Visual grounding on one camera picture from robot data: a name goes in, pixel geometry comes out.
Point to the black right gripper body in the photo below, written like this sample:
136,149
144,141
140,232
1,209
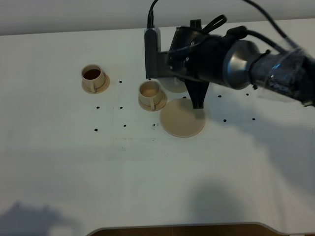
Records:
183,59

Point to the beige cup saucer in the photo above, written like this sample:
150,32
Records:
160,102
104,84

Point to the beige teapot saucer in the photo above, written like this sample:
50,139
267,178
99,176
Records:
180,119

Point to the middle beige cup saucer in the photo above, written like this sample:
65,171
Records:
160,102

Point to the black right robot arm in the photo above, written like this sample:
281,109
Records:
240,58

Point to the left beige teacup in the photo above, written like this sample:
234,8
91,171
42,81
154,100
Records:
93,78

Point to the beige teapot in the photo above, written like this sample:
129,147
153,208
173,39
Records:
173,85

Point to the beige teacup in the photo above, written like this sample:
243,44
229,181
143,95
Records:
150,95
93,78

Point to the left beige cup saucer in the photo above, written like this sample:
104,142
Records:
104,84

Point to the middle beige teacup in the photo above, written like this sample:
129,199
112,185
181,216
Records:
150,95

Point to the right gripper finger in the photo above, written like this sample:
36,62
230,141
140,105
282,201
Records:
197,92
195,25

